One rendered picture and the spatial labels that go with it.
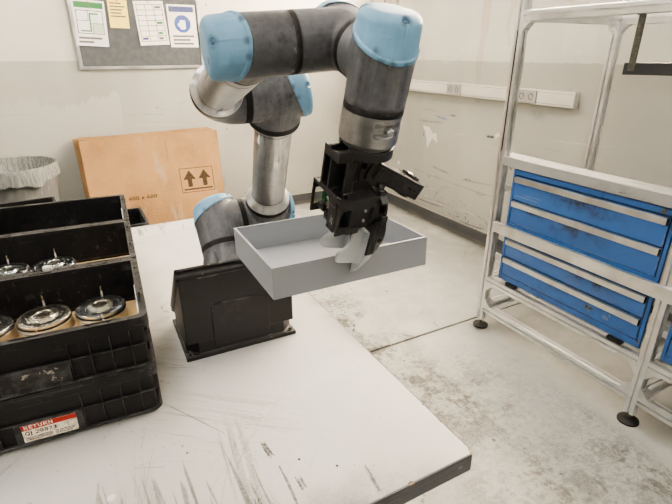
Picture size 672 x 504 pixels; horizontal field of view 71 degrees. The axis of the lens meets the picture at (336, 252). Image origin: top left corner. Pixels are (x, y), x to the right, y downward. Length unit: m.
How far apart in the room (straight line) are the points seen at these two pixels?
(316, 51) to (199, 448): 0.72
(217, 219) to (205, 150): 2.86
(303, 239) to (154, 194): 3.19
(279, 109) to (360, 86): 0.45
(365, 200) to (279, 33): 0.22
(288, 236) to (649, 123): 2.39
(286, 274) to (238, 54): 0.30
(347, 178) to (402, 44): 0.17
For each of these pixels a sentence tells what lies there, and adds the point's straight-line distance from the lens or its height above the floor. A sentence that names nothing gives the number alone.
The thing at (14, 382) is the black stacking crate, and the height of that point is 0.85.
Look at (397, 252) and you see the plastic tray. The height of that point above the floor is 1.08.
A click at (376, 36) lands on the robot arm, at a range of 0.55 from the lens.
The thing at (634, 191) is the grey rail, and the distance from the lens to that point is 2.04.
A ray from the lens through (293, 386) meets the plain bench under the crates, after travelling 1.09.
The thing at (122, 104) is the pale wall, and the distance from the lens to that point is 4.14.
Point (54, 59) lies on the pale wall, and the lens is 4.11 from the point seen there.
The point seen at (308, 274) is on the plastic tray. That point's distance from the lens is 0.70.
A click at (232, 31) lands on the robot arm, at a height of 1.40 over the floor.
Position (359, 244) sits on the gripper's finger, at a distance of 0.68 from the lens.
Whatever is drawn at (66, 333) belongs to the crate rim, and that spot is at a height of 0.93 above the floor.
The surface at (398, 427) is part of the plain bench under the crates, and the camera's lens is 1.00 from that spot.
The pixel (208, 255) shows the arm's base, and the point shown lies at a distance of 1.25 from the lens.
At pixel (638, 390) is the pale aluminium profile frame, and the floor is 0.17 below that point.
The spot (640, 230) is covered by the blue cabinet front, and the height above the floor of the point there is 0.78.
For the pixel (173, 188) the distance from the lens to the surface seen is 4.06.
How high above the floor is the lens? 1.38
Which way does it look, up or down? 23 degrees down
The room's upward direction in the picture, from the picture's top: straight up
